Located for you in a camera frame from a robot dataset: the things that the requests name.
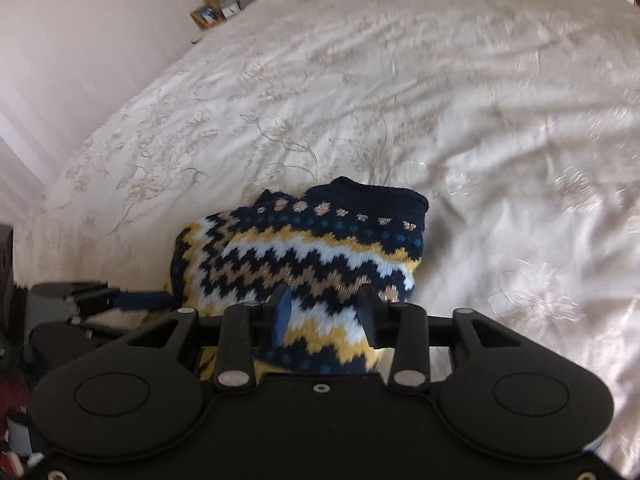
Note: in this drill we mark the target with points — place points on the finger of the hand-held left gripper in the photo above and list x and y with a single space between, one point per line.
142 300

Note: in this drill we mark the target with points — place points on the cream embroidered bedspread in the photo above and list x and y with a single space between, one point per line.
400 110

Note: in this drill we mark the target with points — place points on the wooden picture frame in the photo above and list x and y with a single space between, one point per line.
206 15

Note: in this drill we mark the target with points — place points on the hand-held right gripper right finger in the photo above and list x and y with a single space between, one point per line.
369 321

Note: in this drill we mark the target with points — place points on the dark wooden furniture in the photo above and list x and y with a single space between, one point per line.
6 270

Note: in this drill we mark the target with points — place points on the small white clock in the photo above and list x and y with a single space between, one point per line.
230 8

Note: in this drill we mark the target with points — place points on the navy yellow white patterned sweater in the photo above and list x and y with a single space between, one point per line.
310 260

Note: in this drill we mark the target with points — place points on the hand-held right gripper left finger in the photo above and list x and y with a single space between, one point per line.
283 316

